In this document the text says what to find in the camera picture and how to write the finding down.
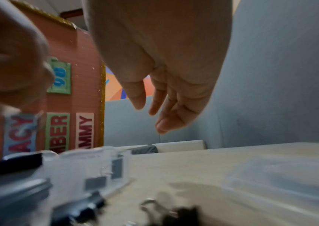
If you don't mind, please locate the person's left hand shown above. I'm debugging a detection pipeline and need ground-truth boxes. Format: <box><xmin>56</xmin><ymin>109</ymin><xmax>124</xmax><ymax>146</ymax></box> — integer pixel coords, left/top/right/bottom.
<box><xmin>0</xmin><ymin>0</ymin><xmax>56</xmax><ymax>116</ymax></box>

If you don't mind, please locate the person's right hand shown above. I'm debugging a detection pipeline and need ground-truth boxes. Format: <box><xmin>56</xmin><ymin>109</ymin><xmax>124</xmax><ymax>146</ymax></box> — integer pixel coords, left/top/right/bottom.
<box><xmin>82</xmin><ymin>0</ymin><xmax>234</xmax><ymax>134</ymax></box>

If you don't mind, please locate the green number card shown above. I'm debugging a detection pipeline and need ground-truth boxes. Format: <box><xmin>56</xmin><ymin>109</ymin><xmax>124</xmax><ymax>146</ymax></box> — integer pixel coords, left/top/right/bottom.
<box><xmin>47</xmin><ymin>57</ymin><xmax>72</xmax><ymax>95</ymax></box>

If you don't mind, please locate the orange bulletin board gold trim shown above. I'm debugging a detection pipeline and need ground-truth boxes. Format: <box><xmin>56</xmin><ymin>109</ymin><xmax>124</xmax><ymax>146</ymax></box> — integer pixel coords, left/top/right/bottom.
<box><xmin>0</xmin><ymin>0</ymin><xmax>106</xmax><ymax>166</ymax></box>

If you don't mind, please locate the blue name card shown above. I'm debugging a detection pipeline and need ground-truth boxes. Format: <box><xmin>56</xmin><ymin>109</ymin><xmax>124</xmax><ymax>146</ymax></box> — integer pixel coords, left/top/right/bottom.
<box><xmin>2</xmin><ymin>112</ymin><xmax>39</xmax><ymax>156</ymax></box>

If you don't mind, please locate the green name card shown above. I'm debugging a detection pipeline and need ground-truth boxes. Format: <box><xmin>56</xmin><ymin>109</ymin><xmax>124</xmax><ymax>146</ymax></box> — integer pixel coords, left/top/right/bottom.
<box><xmin>45</xmin><ymin>112</ymin><xmax>71</xmax><ymax>153</ymax></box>

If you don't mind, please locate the pink name card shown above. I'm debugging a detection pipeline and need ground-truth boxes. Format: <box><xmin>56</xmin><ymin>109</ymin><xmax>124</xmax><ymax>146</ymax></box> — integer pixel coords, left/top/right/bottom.
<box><xmin>75</xmin><ymin>112</ymin><xmax>95</xmax><ymax>151</ymax></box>

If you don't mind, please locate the grey cushion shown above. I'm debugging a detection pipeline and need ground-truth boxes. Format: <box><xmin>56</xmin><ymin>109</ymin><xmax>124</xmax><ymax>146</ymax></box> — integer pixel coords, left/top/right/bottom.
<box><xmin>129</xmin><ymin>145</ymin><xmax>159</xmax><ymax>155</ymax></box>

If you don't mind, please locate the clear plastic organizer box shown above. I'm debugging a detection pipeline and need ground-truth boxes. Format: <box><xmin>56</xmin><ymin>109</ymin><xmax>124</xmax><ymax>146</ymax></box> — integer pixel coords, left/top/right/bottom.
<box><xmin>0</xmin><ymin>146</ymin><xmax>134</xmax><ymax>226</ymax></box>

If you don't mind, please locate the black binder clip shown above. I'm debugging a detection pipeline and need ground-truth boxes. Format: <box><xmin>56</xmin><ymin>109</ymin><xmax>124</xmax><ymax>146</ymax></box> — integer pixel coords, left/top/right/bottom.
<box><xmin>139</xmin><ymin>198</ymin><xmax>202</xmax><ymax>226</ymax></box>
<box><xmin>53</xmin><ymin>191</ymin><xmax>107</xmax><ymax>226</ymax></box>

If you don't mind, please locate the clear plastic lid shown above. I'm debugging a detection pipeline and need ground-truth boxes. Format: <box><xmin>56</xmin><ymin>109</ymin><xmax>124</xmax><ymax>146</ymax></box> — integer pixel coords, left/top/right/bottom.
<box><xmin>220</xmin><ymin>154</ymin><xmax>319</xmax><ymax>226</ymax></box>

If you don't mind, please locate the colourful wall poster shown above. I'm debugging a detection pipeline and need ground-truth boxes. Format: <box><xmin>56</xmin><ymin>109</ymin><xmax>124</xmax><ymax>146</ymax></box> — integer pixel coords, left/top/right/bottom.
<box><xmin>105</xmin><ymin>65</ymin><xmax>156</xmax><ymax>101</ymax></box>

